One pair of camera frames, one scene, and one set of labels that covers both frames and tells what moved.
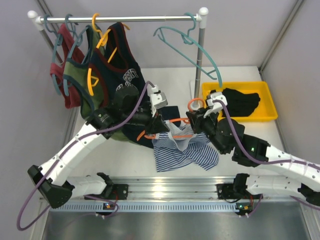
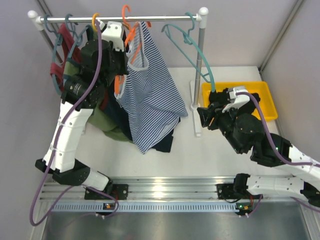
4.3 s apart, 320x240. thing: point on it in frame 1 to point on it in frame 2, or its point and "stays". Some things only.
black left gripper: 155,122 to 120,64
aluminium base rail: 177,194 stays
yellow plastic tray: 266,109 stays
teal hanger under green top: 79,41 stays
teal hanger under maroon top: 59,41 stays
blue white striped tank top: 179,146 to 147,93
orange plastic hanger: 187,120 to 119,79
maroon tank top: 69,50 stays
